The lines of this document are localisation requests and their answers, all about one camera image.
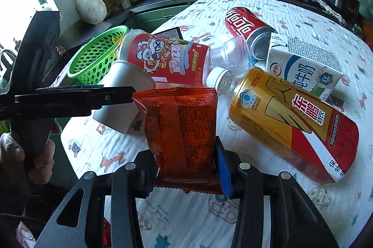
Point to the red snack packet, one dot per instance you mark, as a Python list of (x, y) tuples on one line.
[(180, 125)]

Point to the black packet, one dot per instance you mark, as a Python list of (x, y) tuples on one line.
[(172, 33)]

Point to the window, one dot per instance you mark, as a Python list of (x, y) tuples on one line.
[(17, 17)]

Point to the round wooden chopping block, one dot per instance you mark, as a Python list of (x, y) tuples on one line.
[(93, 6)]

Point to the clear plastic cup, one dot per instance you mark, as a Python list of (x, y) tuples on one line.
[(230, 55)]

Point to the white rag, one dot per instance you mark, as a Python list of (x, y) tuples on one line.
[(323, 3)]

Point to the white paper cup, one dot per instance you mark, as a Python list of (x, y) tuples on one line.
[(125, 73)]

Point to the green plastic basket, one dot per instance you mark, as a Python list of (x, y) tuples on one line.
[(93, 61)]

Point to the red printed plastic cup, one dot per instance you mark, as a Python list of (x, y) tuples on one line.
[(163, 58)]

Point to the small sauce jar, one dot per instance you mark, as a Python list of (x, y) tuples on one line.
[(125, 1)]

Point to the green kitchen cabinet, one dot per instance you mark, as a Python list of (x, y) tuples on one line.
[(157, 16)]

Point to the golden drink bottle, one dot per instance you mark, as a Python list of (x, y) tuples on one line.
[(276, 119)]

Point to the person's left hand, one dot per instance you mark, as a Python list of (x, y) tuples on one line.
[(43, 154)]

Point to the red cola can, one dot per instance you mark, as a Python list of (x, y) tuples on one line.
[(247, 26)]

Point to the printed tablecloth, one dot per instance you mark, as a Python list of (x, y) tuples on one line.
[(291, 221)]

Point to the yellow plastic wrapper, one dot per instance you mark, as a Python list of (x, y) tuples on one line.
[(118, 39)]

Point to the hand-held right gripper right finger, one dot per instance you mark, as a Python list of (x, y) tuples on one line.
[(224, 172)]

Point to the white milk carton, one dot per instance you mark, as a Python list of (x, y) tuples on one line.
[(303, 70)]

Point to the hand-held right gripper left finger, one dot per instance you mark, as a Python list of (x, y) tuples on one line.
[(145, 175)]

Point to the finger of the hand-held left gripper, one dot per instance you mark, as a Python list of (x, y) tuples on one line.
[(70, 87), (87, 100)]

